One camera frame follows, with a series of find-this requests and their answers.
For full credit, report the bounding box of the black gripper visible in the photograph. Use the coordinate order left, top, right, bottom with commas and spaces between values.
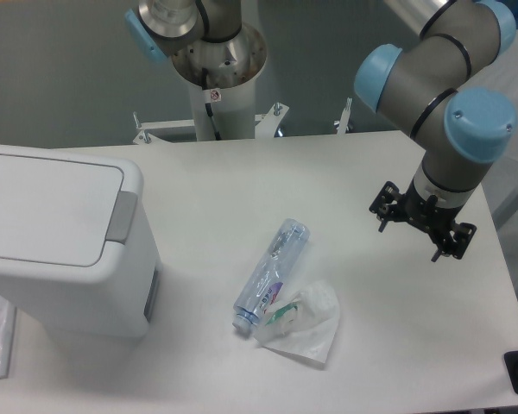
369, 181, 477, 262

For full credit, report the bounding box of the white push-lid trash can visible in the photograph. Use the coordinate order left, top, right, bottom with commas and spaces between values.
0, 145, 161, 337

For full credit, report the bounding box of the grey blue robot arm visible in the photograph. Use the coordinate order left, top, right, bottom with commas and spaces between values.
124, 1, 517, 259

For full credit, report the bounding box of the white covered side table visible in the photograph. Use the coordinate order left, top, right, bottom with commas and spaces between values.
483, 28, 518, 229

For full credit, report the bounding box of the clear plastic water bottle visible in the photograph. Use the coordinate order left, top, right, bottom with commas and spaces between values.
232, 218, 310, 336

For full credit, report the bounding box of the crumpled white plastic bag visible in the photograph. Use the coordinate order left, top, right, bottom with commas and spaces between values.
253, 280, 340, 369

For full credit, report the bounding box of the white pedestal base frame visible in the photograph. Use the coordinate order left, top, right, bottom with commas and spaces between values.
131, 97, 356, 146

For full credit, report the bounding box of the black cable on pedestal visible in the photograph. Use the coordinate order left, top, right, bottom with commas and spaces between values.
200, 66, 223, 141

